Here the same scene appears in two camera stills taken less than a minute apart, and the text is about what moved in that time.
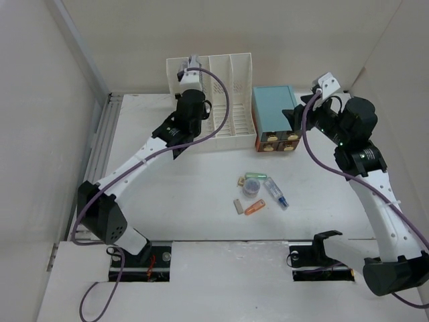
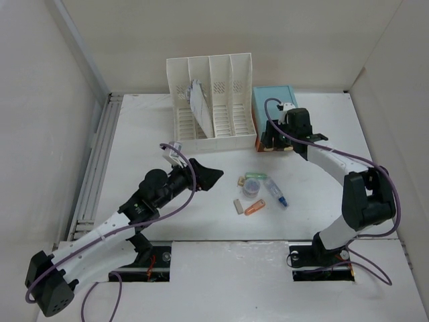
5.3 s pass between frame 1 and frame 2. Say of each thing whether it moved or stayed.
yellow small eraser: stayed
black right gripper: moved
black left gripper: moved
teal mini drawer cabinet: stayed
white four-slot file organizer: stayed
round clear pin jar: stayed
